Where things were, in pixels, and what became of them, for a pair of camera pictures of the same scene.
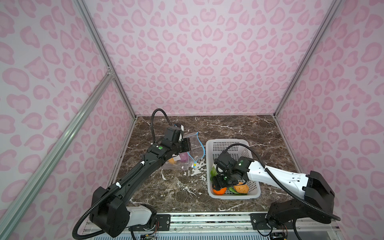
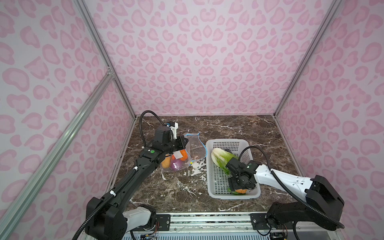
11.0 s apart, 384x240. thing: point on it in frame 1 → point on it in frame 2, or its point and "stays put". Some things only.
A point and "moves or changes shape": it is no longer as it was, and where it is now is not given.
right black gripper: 220,184 → 231,180
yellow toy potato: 172,161 moves or changes shape
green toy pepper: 232,190 stays put
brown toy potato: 241,188 stays put
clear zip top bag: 187,161 stays put
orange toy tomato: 221,192 → 184,154
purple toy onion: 184,157 → 176,164
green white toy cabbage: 213,173 moves or changes shape
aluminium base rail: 221,226 stays put
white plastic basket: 214,149 stays put
